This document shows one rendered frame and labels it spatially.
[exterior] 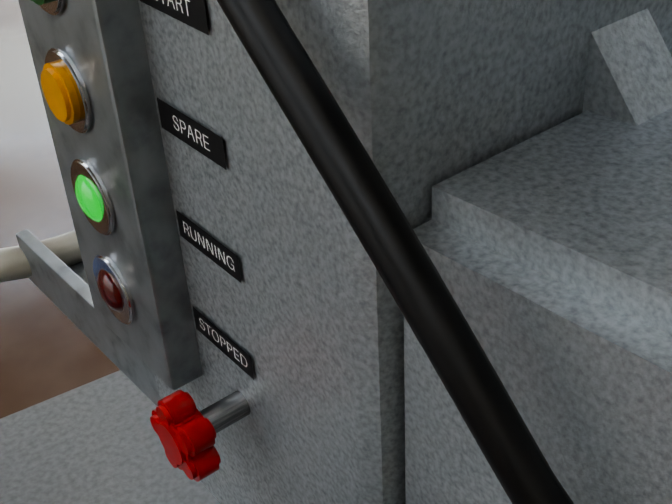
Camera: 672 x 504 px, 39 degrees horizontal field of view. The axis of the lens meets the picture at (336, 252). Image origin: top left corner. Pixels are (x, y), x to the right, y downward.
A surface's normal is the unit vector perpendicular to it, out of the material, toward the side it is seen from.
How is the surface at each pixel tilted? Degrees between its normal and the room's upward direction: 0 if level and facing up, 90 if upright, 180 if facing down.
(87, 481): 0
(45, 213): 0
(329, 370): 90
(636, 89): 50
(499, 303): 90
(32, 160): 0
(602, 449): 90
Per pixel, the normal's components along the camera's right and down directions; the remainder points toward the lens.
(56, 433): -0.05, -0.82
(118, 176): -0.78, 0.39
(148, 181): 0.63, 0.42
